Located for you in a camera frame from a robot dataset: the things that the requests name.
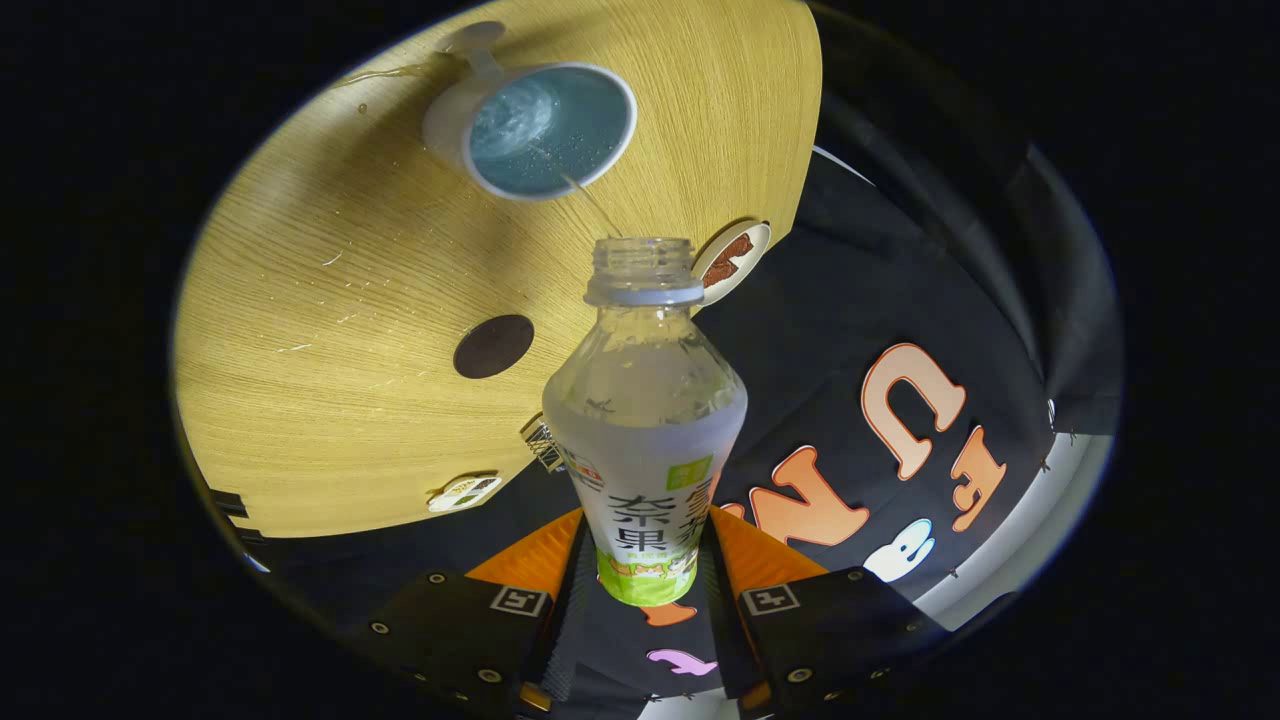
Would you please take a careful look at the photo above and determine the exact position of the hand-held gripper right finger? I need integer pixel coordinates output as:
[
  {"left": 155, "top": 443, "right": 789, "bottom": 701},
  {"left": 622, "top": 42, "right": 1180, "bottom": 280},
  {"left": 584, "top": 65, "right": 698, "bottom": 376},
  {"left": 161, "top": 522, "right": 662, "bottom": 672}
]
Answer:
[{"left": 698, "top": 505, "right": 953, "bottom": 715}]

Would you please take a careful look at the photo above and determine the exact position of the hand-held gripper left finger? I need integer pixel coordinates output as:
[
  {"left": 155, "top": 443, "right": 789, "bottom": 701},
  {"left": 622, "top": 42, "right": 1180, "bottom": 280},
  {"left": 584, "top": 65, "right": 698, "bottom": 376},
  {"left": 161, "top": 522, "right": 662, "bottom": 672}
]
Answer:
[{"left": 340, "top": 507, "right": 601, "bottom": 716}]

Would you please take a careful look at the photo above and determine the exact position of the dark brown round coaster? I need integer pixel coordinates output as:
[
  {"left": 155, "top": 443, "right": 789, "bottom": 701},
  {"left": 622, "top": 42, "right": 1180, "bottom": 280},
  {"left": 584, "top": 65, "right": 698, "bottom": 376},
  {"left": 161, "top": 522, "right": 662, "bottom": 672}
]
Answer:
[{"left": 453, "top": 314, "right": 536, "bottom": 380}]

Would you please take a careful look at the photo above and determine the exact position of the clear juice bottle green label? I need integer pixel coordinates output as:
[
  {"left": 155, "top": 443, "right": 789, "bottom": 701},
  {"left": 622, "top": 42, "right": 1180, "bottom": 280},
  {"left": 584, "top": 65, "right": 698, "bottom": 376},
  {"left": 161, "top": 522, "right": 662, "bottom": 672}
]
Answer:
[{"left": 541, "top": 236, "right": 749, "bottom": 608}]

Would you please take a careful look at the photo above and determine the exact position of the white cup blue inside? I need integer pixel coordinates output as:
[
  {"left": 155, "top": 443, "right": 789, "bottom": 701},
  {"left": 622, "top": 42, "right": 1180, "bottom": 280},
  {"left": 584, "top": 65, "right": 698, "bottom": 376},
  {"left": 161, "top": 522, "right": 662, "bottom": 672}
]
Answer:
[{"left": 422, "top": 50, "right": 639, "bottom": 203}]

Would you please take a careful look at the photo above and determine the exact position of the white divided dish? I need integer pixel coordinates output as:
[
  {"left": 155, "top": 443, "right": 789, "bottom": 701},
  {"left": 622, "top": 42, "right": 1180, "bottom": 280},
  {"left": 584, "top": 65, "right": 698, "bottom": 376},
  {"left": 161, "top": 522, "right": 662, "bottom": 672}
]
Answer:
[{"left": 428, "top": 474, "right": 501, "bottom": 514}]

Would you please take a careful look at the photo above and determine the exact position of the wooden table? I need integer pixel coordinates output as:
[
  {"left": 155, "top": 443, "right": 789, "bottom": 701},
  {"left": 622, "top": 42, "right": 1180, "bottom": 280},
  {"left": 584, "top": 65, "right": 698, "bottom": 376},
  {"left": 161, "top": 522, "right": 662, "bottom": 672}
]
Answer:
[{"left": 170, "top": 0, "right": 823, "bottom": 541}]

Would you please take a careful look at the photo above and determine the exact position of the small round beige plate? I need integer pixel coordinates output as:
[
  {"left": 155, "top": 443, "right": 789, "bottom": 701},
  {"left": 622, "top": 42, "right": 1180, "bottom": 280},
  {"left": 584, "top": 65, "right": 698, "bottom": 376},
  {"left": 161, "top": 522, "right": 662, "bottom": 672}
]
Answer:
[{"left": 692, "top": 220, "right": 773, "bottom": 307}]

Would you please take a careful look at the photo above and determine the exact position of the metal wire rack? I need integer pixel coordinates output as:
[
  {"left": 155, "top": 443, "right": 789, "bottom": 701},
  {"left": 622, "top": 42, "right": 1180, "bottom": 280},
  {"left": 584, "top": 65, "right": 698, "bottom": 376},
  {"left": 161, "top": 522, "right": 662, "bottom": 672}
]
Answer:
[{"left": 519, "top": 414, "right": 567, "bottom": 474}]

